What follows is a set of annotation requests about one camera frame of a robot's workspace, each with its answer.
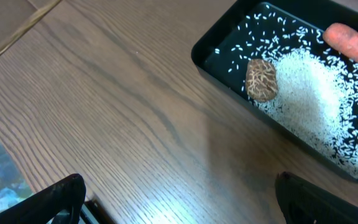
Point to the brown food scrap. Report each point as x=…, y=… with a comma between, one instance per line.
x=261, y=80

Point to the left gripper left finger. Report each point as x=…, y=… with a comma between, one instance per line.
x=58, y=203

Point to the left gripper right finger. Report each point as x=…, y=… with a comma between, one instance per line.
x=303, y=202

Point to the white rice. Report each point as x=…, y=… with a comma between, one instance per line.
x=317, y=96

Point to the black plastic tray bin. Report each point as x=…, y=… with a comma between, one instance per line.
x=320, y=14

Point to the orange carrot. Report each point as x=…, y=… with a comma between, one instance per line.
x=351, y=45

